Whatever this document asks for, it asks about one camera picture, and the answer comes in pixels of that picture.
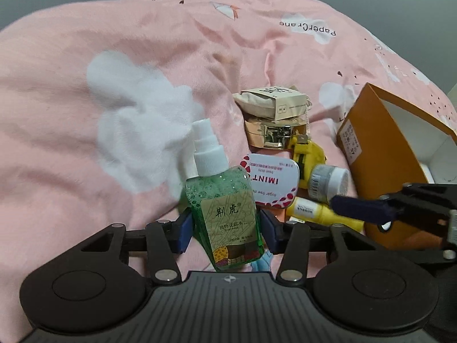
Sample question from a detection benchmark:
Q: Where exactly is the orange open cardboard box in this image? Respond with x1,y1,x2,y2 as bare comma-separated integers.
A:
335,82,457,251

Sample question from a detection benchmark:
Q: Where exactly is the grey white cream jar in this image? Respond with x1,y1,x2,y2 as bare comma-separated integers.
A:
308,164,349,204

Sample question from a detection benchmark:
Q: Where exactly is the cream drawstring pouch with card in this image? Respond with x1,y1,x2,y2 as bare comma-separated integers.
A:
232,86,312,121

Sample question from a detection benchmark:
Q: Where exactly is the yellow tape measure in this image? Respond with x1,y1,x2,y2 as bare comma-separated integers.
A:
289,134,326,189

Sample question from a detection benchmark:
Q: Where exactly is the yellow tube bottle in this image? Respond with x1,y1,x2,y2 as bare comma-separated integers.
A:
286,198,364,232

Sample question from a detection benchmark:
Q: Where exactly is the pink printed duvet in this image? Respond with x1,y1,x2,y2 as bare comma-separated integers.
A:
1,0,456,342

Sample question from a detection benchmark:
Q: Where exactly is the green spray bottle white cap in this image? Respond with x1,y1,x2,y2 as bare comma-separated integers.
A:
185,119,264,271

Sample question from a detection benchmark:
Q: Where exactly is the white red mint tin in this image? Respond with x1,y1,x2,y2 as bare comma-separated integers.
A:
240,153,300,209

